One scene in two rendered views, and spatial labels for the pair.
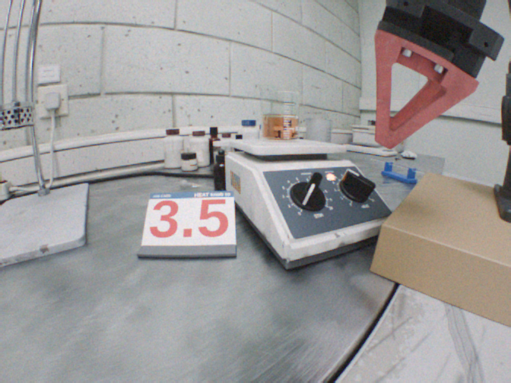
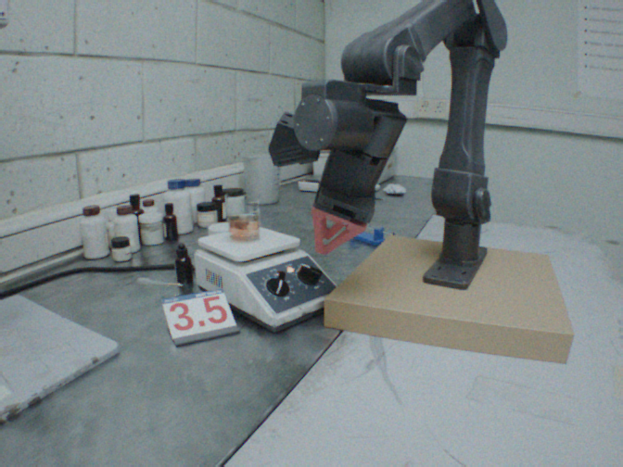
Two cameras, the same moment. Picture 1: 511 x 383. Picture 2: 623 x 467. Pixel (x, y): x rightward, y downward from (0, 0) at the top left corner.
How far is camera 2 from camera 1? 0.39 m
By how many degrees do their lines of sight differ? 24
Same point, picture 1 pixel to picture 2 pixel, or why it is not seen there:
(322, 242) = (291, 313)
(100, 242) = (132, 345)
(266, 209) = (254, 299)
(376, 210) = (325, 288)
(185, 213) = (195, 309)
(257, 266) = (256, 334)
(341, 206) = (299, 290)
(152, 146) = (63, 231)
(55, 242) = (102, 353)
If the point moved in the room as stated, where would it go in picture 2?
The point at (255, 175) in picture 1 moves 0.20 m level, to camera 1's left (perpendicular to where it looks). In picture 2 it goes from (241, 277) to (96, 296)
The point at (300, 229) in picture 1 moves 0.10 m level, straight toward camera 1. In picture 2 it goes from (278, 308) to (290, 347)
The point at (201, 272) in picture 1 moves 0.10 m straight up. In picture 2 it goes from (226, 343) to (219, 269)
